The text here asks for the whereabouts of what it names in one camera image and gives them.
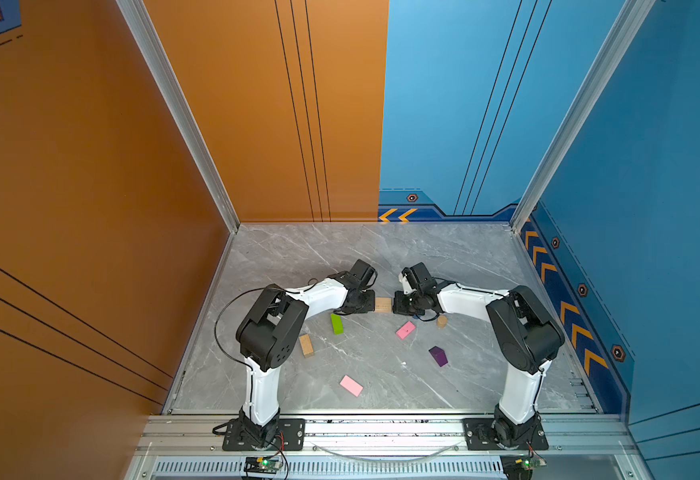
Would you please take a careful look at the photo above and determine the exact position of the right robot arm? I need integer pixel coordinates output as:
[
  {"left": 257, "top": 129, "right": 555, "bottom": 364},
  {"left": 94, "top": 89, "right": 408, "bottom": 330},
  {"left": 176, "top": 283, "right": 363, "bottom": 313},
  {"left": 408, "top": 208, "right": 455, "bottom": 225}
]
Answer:
[{"left": 393, "top": 276, "right": 565, "bottom": 425}]

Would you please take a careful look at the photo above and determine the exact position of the aluminium corner post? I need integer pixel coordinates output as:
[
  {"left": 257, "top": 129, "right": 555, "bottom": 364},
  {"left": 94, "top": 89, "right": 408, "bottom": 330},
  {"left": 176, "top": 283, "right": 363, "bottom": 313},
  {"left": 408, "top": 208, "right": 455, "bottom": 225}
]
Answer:
[
  {"left": 509, "top": 0, "right": 655, "bottom": 234},
  {"left": 116, "top": 0, "right": 240, "bottom": 234}
]

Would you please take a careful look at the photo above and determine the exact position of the aluminium front rail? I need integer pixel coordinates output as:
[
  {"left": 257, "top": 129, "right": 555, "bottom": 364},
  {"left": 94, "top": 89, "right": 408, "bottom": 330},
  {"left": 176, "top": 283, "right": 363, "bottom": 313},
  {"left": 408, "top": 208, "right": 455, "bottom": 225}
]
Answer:
[{"left": 125, "top": 411, "right": 652, "bottom": 479}]

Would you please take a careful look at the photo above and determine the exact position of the engraved natural wood block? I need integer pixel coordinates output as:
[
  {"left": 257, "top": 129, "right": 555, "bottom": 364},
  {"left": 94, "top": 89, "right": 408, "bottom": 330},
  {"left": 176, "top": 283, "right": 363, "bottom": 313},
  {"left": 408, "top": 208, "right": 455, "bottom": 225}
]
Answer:
[{"left": 375, "top": 297, "right": 393, "bottom": 313}]

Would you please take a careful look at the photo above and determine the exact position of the pink block near centre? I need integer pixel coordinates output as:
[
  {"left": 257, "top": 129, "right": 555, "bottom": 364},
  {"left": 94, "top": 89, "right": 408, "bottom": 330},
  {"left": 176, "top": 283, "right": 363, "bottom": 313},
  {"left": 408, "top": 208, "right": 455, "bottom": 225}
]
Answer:
[{"left": 396, "top": 321, "right": 416, "bottom": 340}]

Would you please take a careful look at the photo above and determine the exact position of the long natural wood block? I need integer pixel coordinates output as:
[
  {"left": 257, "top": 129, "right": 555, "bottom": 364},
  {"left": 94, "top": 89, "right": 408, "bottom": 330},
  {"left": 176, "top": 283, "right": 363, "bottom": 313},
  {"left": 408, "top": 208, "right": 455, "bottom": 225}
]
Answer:
[{"left": 299, "top": 334, "right": 315, "bottom": 358}]

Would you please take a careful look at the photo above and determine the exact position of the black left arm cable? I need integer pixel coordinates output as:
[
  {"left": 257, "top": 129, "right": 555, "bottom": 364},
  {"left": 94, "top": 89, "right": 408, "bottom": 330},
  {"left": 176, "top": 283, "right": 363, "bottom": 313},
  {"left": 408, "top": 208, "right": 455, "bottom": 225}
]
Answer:
[{"left": 213, "top": 286, "right": 267, "bottom": 376}]

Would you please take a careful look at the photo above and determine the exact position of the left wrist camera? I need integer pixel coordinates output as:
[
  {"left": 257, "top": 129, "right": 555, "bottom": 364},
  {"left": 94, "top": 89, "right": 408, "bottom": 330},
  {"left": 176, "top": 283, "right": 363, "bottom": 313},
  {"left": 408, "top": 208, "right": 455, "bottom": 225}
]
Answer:
[{"left": 346, "top": 260, "right": 377, "bottom": 291}]

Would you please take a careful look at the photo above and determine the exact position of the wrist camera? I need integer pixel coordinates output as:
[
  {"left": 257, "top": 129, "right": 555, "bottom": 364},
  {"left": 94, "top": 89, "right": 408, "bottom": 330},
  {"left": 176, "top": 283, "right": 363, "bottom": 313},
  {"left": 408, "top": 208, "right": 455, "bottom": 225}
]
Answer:
[
  {"left": 399, "top": 262, "right": 437, "bottom": 294},
  {"left": 346, "top": 260, "right": 377, "bottom": 291}
]

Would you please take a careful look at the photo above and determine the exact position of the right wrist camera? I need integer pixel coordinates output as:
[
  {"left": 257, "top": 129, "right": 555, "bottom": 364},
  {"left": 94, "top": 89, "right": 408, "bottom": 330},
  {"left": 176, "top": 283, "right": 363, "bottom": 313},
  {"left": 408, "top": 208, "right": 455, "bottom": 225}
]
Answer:
[{"left": 399, "top": 262, "right": 437, "bottom": 294}]

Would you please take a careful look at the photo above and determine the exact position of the pink block near front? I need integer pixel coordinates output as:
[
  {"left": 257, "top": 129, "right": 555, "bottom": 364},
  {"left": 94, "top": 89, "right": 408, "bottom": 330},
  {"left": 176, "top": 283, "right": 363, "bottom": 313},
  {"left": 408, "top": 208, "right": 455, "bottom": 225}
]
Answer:
[{"left": 339, "top": 375, "right": 364, "bottom": 397}]

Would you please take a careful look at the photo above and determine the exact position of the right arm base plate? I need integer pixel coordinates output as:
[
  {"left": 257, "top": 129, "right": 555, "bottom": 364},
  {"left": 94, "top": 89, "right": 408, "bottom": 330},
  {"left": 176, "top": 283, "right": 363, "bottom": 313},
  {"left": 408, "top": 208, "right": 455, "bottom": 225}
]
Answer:
[{"left": 462, "top": 415, "right": 549, "bottom": 451}]

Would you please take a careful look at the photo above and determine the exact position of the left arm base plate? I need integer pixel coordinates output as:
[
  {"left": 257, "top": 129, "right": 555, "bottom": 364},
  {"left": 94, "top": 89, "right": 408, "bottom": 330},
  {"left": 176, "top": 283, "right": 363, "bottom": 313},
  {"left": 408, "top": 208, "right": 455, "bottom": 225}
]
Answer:
[{"left": 222, "top": 416, "right": 306, "bottom": 452}]

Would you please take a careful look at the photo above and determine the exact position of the aluminium corner post left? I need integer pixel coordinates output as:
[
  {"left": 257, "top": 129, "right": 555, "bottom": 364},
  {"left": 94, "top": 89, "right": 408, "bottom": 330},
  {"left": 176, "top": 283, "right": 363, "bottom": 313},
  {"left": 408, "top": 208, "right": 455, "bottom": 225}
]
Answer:
[{"left": 116, "top": 0, "right": 240, "bottom": 234}]

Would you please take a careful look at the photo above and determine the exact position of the left green circuit board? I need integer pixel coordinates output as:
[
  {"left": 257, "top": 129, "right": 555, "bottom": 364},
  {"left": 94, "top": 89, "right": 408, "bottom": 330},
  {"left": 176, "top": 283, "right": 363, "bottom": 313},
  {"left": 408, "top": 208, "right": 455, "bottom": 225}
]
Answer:
[{"left": 243, "top": 457, "right": 284, "bottom": 477}]

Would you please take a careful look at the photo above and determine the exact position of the green circuit board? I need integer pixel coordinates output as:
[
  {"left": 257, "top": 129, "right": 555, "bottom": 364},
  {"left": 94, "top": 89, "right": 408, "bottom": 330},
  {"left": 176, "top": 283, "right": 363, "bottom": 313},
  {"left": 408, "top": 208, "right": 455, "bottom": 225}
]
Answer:
[
  {"left": 243, "top": 457, "right": 284, "bottom": 477},
  {"left": 501, "top": 456, "right": 547, "bottom": 480}
]

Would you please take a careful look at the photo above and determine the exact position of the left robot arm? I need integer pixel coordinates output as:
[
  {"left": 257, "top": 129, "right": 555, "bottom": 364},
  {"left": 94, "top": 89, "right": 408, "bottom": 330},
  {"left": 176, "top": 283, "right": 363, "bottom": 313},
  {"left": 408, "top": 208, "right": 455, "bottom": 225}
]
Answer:
[{"left": 236, "top": 270, "right": 376, "bottom": 428}]

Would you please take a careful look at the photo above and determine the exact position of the aluminium corner post right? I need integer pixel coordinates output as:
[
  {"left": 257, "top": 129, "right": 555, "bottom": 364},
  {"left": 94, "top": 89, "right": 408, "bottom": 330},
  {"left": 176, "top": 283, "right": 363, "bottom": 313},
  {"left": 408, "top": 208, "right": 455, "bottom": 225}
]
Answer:
[{"left": 509, "top": 0, "right": 655, "bottom": 234}]

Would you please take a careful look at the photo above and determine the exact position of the pink block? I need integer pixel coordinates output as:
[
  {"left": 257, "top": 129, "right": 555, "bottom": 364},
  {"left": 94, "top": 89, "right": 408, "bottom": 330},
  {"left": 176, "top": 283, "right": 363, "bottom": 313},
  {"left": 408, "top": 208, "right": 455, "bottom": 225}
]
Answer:
[
  {"left": 396, "top": 321, "right": 416, "bottom": 340},
  {"left": 339, "top": 375, "right": 364, "bottom": 397}
]

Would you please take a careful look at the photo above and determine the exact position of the right green circuit board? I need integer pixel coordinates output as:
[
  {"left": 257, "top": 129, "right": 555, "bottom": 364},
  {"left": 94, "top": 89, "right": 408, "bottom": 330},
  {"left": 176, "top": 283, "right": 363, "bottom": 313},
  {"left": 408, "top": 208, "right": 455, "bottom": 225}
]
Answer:
[{"left": 501, "top": 456, "right": 547, "bottom": 480}]

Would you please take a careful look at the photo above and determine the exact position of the green wood block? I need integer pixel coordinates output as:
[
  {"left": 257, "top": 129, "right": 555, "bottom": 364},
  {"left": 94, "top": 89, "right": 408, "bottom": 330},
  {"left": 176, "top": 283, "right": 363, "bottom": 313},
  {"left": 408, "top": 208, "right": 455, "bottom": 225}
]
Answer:
[{"left": 330, "top": 313, "right": 344, "bottom": 335}]

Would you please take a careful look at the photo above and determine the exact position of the purple house-shaped block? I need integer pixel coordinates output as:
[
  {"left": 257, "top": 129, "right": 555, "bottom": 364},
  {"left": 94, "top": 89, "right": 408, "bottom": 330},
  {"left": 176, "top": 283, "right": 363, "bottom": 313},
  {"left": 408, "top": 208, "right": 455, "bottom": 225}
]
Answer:
[{"left": 429, "top": 346, "right": 448, "bottom": 367}]

